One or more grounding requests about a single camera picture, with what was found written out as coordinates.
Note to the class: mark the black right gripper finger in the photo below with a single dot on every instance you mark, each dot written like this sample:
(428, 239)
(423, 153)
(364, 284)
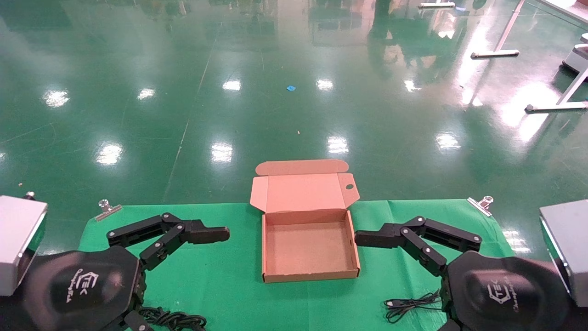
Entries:
(381, 236)

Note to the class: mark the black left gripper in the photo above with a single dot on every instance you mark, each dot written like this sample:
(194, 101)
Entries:
(82, 285)

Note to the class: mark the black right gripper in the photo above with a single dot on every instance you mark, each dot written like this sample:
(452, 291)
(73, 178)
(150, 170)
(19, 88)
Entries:
(505, 294)

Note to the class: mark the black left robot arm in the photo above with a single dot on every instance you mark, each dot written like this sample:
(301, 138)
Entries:
(11, 315)

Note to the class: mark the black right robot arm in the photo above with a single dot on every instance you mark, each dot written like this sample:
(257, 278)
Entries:
(581, 319)

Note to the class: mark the brown open cardboard box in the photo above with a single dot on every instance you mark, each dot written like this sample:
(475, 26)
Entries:
(305, 248)

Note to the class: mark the green table cloth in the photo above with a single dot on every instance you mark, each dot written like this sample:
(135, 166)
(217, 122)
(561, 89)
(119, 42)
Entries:
(220, 276)

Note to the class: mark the silver metal binder clip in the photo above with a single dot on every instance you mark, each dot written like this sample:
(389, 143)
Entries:
(480, 205)
(108, 211)

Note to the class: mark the white metal table leg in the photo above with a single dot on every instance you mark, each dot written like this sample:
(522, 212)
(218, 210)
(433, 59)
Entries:
(558, 107)
(498, 53)

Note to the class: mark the white metal table foot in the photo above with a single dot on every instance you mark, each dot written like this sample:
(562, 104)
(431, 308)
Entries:
(436, 5)

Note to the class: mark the white grey machine base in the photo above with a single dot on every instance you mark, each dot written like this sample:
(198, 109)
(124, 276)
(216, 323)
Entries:
(578, 57)

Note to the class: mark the white table top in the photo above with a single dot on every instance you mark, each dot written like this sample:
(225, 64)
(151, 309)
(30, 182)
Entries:
(569, 9)

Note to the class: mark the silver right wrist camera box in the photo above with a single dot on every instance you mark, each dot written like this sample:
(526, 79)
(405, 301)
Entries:
(567, 248)

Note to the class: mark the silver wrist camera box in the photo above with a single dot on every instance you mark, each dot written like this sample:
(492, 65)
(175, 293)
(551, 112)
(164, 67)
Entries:
(567, 248)
(18, 239)

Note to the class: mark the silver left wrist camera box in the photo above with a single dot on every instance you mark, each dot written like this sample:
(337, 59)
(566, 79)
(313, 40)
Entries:
(18, 239)

